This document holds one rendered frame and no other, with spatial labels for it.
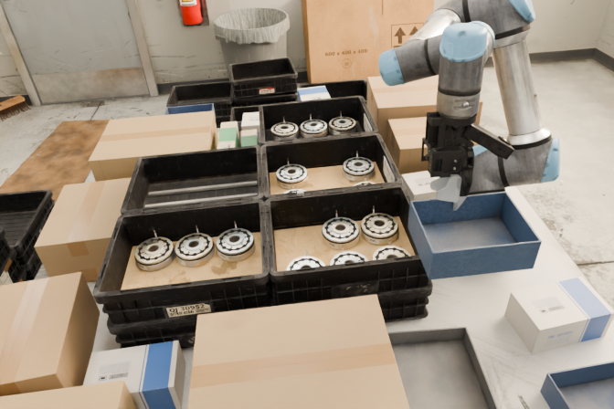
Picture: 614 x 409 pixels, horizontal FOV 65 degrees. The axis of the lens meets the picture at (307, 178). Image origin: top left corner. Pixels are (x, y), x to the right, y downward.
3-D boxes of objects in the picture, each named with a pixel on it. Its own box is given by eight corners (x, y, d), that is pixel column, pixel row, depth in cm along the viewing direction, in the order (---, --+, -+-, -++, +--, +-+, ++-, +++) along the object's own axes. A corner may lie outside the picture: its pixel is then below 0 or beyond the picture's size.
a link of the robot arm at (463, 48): (493, 21, 83) (486, 33, 76) (485, 83, 88) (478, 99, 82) (447, 20, 86) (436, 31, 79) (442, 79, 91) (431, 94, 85)
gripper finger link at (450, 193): (431, 211, 99) (434, 171, 94) (460, 208, 99) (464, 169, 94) (435, 219, 96) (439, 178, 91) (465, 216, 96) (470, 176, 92)
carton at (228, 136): (223, 136, 187) (221, 122, 184) (238, 134, 187) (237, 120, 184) (218, 170, 167) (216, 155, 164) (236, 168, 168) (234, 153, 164)
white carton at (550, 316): (572, 299, 128) (581, 276, 123) (604, 336, 119) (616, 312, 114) (503, 315, 125) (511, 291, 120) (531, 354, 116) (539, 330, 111)
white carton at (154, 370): (185, 362, 119) (178, 340, 113) (182, 409, 109) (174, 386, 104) (102, 374, 117) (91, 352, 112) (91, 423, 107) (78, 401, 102)
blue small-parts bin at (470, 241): (500, 216, 102) (506, 191, 98) (534, 268, 90) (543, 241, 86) (407, 226, 101) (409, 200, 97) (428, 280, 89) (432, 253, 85)
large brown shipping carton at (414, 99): (454, 112, 218) (460, 71, 207) (475, 146, 194) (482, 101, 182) (366, 118, 218) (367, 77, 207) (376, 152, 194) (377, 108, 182)
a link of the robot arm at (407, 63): (428, 4, 134) (369, 48, 96) (467, -10, 128) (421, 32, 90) (439, 44, 138) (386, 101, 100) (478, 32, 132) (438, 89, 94)
